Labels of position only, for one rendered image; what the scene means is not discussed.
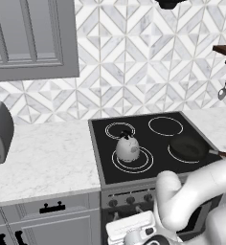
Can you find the black oven door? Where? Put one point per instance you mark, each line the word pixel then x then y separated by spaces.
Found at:
pixel 124 211

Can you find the grey toaster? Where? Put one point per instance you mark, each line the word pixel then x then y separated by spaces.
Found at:
pixel 0 134

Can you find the metal ladle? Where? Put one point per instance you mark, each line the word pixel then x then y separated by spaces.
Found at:
pixel 222 92

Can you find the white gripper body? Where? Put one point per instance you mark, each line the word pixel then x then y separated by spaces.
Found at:
pixel 131 223

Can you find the black range hood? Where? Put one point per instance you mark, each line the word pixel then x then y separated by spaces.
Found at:
pixel 169 3

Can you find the grey drawer front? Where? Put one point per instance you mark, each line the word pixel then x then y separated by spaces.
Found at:
pixel 76 204

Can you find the grey wall cupboard door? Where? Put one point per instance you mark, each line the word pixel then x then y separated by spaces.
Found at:
pixel 32 35

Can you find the black stove knob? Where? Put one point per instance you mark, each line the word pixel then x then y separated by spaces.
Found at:
pixel 148 197
pixel 130 200
pixel 113 203

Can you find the white kettle with black lid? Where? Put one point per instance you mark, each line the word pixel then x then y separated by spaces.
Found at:
pixel 127 150

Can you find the black hob stove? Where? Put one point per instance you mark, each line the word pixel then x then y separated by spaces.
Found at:
pixel 150 143

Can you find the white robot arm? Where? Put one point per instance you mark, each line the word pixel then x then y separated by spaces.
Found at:
pixel 194 188

